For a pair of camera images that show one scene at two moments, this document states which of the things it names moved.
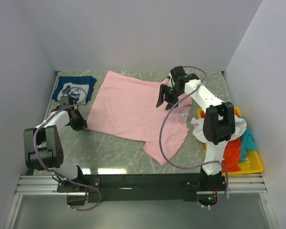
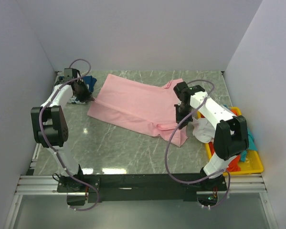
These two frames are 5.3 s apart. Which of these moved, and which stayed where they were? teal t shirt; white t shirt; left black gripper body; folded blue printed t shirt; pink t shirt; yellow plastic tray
Moved: pink t shirt; left black gripper body
Stayed: folded blue printed t shirt; yellow plastic tray; teal t shirt; white t shirt
